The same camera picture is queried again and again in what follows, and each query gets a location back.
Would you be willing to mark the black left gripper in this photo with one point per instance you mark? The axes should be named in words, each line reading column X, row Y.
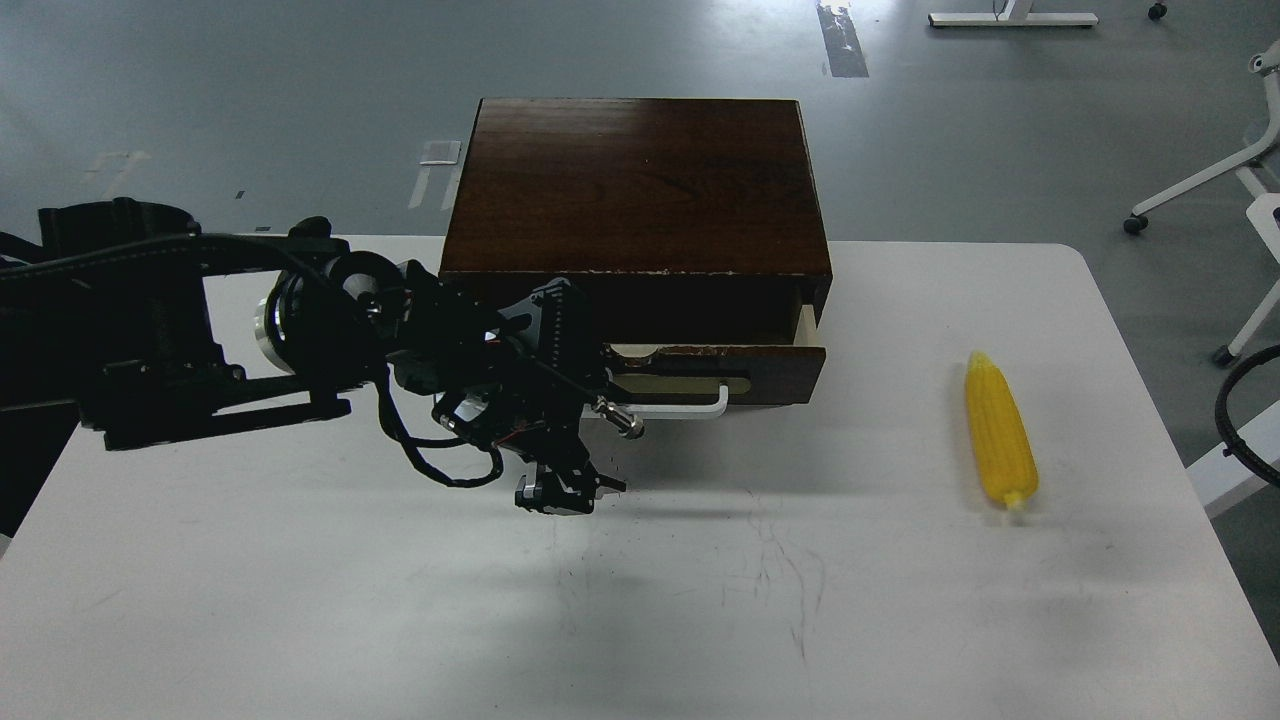
column 449, row 344

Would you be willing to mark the wooden drawer with white handle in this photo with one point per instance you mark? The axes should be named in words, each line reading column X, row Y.
column 700, row 382

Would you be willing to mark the yellow corn cob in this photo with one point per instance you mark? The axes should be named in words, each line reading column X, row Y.
column 1005, row 462

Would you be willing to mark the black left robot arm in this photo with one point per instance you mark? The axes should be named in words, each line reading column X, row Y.
column 129, row 319

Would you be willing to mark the dark brown wooden cabinet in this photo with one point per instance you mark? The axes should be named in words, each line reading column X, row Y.
column 684, row 220

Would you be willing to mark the white table foot bar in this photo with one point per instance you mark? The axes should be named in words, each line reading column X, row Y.
column 1013, row 14

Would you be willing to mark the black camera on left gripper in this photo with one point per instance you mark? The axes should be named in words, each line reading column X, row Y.
column 557, row 325

